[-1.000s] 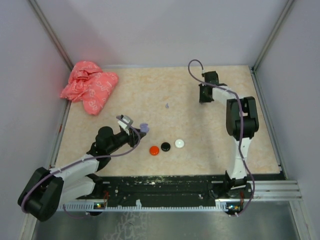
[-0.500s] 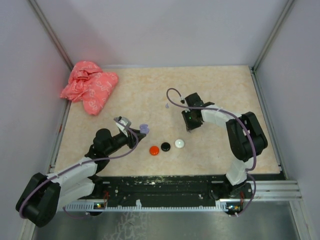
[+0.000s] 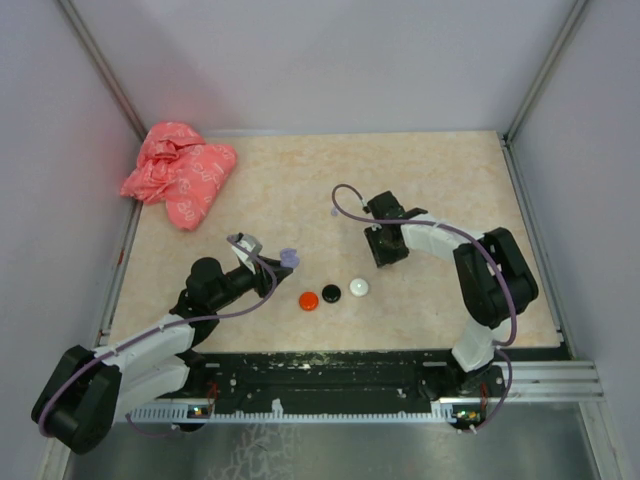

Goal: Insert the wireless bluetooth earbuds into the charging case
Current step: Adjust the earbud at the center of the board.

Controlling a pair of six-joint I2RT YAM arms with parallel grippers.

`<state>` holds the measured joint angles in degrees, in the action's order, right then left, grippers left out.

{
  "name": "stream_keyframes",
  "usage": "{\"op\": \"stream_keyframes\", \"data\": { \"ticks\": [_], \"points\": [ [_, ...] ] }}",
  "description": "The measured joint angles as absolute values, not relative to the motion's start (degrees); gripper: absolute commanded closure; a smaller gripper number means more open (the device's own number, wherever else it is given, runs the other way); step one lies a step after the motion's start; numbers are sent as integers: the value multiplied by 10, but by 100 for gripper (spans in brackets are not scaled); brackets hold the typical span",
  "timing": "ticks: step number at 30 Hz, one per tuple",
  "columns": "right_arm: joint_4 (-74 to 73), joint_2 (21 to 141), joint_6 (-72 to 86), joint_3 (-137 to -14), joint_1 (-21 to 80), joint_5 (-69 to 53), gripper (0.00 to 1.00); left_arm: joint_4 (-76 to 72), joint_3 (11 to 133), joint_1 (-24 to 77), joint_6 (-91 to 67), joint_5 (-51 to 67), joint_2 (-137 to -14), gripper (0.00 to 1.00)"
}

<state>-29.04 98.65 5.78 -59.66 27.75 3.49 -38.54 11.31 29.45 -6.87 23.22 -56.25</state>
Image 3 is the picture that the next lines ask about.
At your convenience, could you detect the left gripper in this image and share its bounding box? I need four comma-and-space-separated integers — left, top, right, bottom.
209, 254, 292, 310

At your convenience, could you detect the purple earbud charging case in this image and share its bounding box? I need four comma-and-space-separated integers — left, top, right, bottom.
279, 248, 300, 269

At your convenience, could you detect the orange earbud charging case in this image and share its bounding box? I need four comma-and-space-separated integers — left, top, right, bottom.
298, 291, 319, 312

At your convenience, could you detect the white earbud charging case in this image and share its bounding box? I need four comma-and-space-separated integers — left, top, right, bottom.
349, 278, 370, 298

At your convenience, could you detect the black earbud charging case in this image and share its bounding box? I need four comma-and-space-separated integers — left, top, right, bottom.
321, 284, 342, 304

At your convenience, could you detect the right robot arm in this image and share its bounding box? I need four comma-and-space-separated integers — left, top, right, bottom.
363, 191, 539, 396

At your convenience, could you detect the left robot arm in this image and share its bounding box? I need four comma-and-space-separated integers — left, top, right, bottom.
31, 250, 299, 454

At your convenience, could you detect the pink crumpled cloth bag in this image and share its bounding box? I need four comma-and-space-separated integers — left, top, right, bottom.
120, 122, 237, 231

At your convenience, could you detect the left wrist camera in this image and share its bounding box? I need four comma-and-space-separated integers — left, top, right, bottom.
227, 233, 263, 270

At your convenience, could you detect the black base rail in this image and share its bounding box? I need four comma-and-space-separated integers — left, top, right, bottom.
169, 350, 506, 415

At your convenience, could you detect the white cable duct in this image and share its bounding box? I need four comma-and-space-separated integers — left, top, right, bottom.
124, 399, 464, 425

